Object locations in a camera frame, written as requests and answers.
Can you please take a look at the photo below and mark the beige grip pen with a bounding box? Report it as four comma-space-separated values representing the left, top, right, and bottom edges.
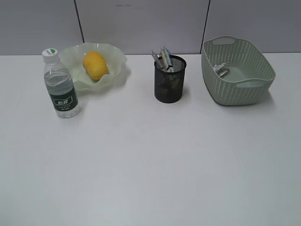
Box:
160, 48, 169, 71

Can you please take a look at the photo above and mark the green wavy glass plate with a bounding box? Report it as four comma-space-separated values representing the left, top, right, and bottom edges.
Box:
60, 42, 127, 90

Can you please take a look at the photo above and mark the white waste paper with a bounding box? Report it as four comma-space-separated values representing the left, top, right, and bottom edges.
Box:
213, 62, 229, 78

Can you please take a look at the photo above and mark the blue grip pen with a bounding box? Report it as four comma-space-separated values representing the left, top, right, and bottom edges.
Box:
163, 46, 174, 72

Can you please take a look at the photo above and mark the green plastic woven basket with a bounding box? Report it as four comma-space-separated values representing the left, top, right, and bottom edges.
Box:
201, 36, 276, 106

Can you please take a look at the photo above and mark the yellow mango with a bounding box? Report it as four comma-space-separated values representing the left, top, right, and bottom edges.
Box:
83, 51, 109, 81

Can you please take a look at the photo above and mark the black mesh pen holder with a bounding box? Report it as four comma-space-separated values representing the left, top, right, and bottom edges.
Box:
154, 55, 187, 104

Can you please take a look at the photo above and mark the grey grip pen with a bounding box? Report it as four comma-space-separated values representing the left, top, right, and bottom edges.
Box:
151, 50, 164, 70

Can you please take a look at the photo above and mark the clear water bottle green label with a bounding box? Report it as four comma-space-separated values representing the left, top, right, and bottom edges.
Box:
42, 48, 80, 118

